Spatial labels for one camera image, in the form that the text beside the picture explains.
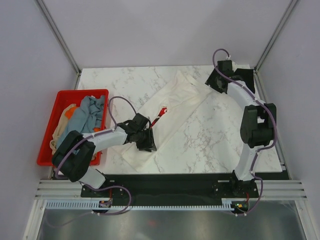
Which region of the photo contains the light blue t-shirt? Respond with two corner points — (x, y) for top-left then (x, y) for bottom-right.
(57, 95), (106, 148)

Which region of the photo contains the beige t-shirt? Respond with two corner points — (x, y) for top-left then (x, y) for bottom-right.
(49, 104), (98, 161)

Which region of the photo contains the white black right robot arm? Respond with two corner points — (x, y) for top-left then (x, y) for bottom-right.
(205, 60), (277, 197)

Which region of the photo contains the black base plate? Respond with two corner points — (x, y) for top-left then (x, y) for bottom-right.
(81, 173), (259, 205)

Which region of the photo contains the left aluminium frame post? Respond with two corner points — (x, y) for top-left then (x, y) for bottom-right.
(34, 0), (82, 76)

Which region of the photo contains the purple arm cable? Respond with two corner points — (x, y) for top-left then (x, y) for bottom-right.
(211, 48), (278, 181)
(54, 96), (138, 180)

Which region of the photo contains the folded black t-shirt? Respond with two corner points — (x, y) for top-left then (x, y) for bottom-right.
(234, 68), (256, 94)

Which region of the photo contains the aluminium frame post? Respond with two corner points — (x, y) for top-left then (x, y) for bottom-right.
(254, 0), (300, 72)
(34, 0), (82, 76)

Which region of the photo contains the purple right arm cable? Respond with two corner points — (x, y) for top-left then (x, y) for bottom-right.
(211, 48), (278, 181)

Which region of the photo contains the white t-shirt red print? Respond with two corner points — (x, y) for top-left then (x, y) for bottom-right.
(112, 70), (212, 171)

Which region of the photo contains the orange garment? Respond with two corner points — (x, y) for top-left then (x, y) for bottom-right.
(64, 106), (78, 120)

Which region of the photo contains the right aluminium frame post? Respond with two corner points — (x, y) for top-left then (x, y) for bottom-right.
(254, 0), (300, 72)

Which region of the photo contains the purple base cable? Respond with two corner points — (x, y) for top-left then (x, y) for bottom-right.
(90, 183), (133, 217)

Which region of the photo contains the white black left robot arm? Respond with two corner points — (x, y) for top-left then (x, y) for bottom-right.
(52, 113), (157, 197)

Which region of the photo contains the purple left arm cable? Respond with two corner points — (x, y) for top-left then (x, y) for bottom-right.
(54, 96), (138, 180)

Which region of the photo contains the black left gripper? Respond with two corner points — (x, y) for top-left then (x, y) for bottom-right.
(134, 127), (157, 153)

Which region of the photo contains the white slotted cable duct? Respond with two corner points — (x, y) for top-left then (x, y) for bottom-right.
(45, 199), (234, 211)

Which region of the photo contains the red plastic bin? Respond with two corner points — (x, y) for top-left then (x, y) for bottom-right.
(36, 89), (109, 167)

